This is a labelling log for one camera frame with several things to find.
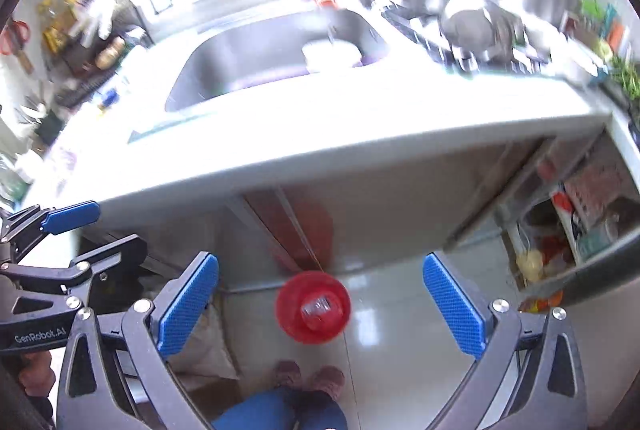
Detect person's left hand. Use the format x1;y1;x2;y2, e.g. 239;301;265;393
18;351;55;398

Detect white rubber glove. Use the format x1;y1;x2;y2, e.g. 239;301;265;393
85;0;116;44

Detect purple grape juice bottle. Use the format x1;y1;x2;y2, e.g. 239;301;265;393
300;295;333;332

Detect pink slipper right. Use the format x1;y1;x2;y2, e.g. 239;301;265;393
307;366;346;402

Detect pink slipper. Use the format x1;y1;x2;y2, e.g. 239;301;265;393
307;366;346;402
274;361;303;390

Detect white ceramic bowl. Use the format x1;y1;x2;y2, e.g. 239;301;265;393
302;38;362;73

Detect orange handled scissors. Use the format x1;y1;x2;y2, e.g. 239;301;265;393
1;17;34;75

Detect stainless steel sink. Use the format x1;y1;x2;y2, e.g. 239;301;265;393
127;0;396;146

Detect red trash bin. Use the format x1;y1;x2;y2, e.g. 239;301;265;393
274;271;352;344

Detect pink slipper left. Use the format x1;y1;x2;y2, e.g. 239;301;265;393
274;361;303;390

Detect white plastic bag on floor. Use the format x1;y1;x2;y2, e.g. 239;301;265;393
168;303;239;380

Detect orange yellow bottle on floor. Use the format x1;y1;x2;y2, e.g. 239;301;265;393
518;290;564;314

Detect person's legs in jeans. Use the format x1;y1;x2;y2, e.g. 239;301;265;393
212;387;348;430

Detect ginger root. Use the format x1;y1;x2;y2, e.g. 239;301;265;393
94;36;126;71

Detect steel pan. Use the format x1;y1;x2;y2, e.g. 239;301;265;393
439;5;515;64

